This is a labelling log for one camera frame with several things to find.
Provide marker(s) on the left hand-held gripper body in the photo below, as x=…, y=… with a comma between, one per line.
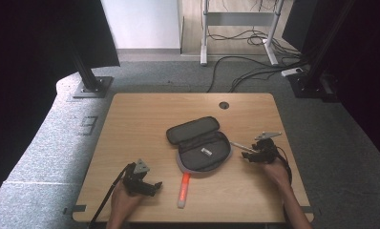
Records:
x=135, y=178

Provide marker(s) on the silver pen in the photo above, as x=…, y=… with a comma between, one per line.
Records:
x=242, y=146

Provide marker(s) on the grey table bracket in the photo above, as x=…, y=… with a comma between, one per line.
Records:
x=75, y=209

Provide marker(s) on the person's right hand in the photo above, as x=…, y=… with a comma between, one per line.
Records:
x=278, y=175

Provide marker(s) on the black curtain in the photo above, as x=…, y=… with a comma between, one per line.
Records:
x=366, y=63
x=25, y=63

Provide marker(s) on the white desk frame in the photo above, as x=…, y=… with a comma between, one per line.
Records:
x=239, y=18

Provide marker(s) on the black metal stand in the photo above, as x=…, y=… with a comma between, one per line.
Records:
x=315, y=76
x=89, y=81

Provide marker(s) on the person's left hand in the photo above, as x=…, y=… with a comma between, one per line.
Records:
x=124, y=203

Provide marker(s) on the black zip pencil case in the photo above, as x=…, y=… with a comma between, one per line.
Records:
x=200, y=146

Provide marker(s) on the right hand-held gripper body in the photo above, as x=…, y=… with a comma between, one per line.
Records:
x=266, y=151

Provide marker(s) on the white power strip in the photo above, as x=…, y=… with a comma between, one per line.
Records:
x=291, y=72

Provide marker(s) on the black round table grommet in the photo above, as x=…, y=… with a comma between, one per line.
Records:
x=223, y=105

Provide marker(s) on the orange highlighter pen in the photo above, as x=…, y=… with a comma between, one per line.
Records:
x=184, y=191

